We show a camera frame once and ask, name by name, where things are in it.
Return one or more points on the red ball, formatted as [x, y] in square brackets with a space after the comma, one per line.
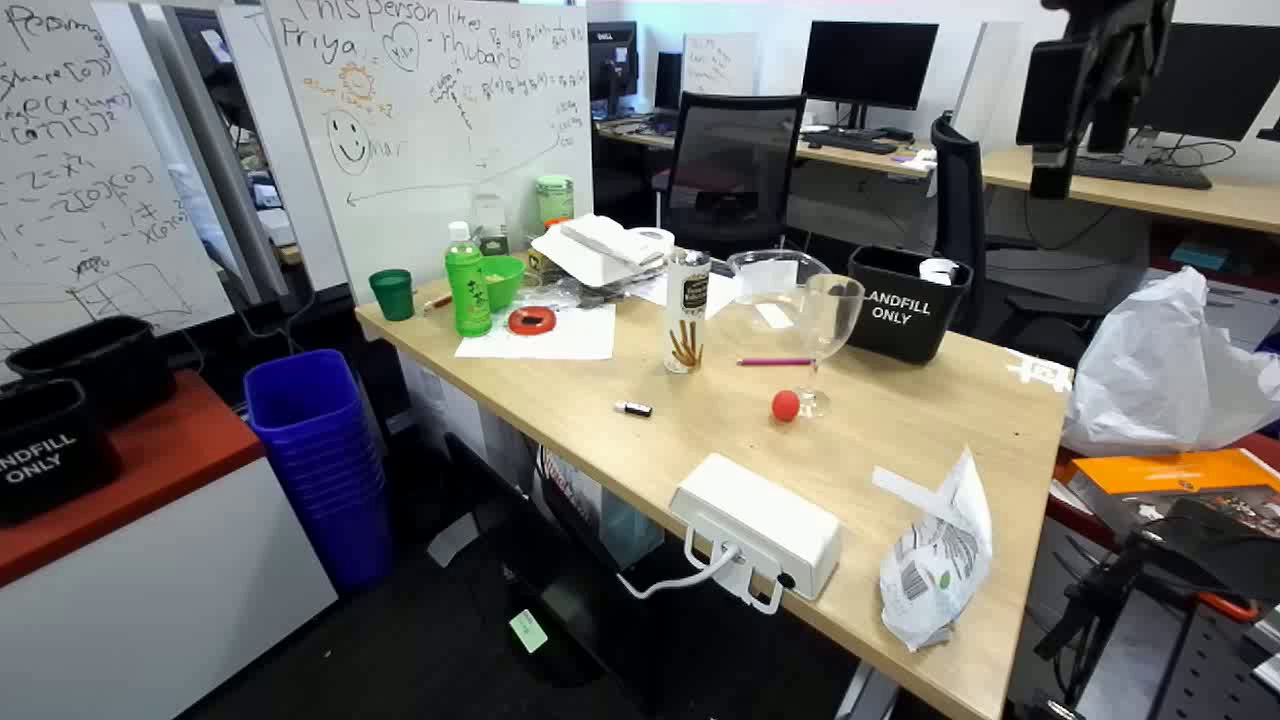
[784, 406]

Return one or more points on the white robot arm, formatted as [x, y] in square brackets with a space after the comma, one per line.
[1087, 83]

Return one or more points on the black landfill bin on table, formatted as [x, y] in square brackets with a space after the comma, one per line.
[911, 300]

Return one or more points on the black bin on cabinet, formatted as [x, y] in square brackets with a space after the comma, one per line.
[118, 366]

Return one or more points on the black landfill bin left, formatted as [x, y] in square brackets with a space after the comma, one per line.
[50, 449]

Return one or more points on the small black marker cap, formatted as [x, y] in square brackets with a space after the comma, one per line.
[632, 410]

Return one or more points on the white paper sheet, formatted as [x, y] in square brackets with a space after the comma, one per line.
[583, 335]

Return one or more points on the tall clear drinking glass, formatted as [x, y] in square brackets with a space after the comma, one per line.
[686, 310]

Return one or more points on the pink marker pen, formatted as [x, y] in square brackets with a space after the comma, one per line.
[774, 363]

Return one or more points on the white folded cloth pile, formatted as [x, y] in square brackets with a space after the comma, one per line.
[596, 249]

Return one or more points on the red tape roll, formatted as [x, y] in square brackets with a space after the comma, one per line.
[533, 321]

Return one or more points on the bright green cup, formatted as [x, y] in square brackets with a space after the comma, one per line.
[500, 278]

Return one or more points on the green lidded canister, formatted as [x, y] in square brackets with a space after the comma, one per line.
[555, 198]

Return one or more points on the green plastic bottle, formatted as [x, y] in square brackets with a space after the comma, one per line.
[464, 278]

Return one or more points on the clear plastic bottle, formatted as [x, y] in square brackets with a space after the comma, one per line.
[488, 225]

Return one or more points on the black mesh office chair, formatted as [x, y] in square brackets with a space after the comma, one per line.
[730, 171]

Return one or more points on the white power box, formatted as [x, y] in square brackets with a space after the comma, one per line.
[755, 538]

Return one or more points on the dark green cup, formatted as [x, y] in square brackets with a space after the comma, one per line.
[394, 294]

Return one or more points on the stacked blue bins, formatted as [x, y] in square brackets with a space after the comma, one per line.
[312, 431]

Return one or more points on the whiteboard with smiley drawing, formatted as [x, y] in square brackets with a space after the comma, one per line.
[431, 109]

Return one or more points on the crumpled white paper bag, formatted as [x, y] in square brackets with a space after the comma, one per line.
[943, 560]

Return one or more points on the black computer monitor centre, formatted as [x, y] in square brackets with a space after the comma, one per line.
[870, 61]

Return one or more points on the black computer monitor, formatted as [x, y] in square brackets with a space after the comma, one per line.
[1213, 83]
[870, 61]

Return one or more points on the dark blue office chair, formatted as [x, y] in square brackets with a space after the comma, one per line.
[1020, 294]

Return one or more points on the white cabinet red top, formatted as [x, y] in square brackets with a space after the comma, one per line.
[141, 596]

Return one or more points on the white plastic bag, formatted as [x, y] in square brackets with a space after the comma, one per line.
[1161, 379]

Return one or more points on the black keyboard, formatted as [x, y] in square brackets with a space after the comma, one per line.
[1142, 172]

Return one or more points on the left whiteboard with writing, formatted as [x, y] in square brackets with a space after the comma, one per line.
[90, 223]

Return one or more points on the orange book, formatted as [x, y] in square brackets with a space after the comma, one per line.
[1220, 469]

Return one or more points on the black computer monitor right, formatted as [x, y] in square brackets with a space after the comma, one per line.
[1213, 83]

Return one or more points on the black camera tripod stand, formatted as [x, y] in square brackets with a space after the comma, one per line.
[1113, 638]

